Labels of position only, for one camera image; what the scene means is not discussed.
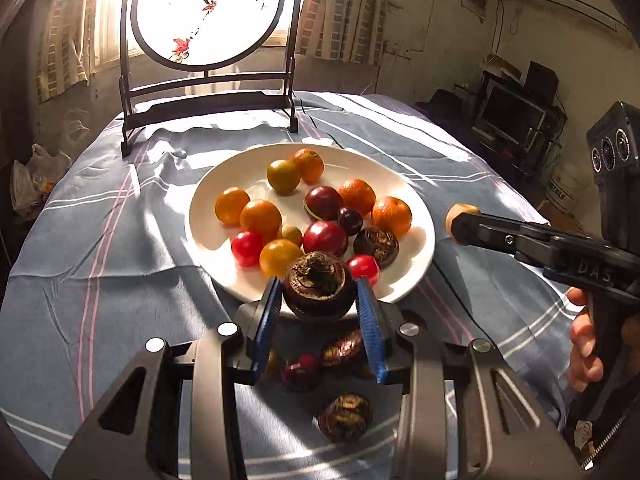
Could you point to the white oval plate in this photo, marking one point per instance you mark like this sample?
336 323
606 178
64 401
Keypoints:
210 240

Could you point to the black speaker box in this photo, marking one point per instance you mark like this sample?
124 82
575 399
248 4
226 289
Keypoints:
541 81

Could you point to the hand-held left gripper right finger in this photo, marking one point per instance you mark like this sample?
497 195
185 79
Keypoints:
367 325

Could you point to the small yellowish round fruit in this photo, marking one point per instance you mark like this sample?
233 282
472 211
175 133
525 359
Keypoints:
273 364
460 212
291 233

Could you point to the greenish yellow orange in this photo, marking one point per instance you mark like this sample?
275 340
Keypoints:
283 176

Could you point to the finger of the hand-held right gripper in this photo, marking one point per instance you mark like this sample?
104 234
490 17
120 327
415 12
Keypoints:
467 232
540 230

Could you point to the rough skinned mandarin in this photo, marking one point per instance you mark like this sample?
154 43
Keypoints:
308 165
357 196
391 216

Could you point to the round painted screen on stand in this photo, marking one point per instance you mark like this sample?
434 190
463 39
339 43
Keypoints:
210 10

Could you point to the brick pattern curtain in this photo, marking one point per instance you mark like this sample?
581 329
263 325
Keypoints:
67 30
345 10

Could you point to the clear plastic bag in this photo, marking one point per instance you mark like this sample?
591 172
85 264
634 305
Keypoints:
37 180

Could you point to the blue striped tablecloth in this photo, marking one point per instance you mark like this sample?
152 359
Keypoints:
125 285

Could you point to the red plum with yellow patch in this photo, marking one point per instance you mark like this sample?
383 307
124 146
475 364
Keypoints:
323 203

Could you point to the white plastic bucket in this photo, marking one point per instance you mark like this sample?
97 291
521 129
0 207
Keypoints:
566 187

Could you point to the flat screen monitor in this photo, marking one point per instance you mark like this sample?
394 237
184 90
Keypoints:
507 112

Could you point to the person's right hand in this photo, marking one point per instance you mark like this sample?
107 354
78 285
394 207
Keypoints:
585 345

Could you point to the dark red cherry tomato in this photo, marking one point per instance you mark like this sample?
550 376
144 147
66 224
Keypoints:
300 371

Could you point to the deep red plum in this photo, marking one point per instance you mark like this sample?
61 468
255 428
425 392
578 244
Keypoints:
325 238

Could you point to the small dark purple plum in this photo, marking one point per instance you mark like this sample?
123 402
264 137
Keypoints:
350 220

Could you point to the smooth orange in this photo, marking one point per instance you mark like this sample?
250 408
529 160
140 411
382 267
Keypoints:
260 218
232 205
280 257

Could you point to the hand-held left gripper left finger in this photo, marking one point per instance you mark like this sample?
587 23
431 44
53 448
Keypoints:
270 320

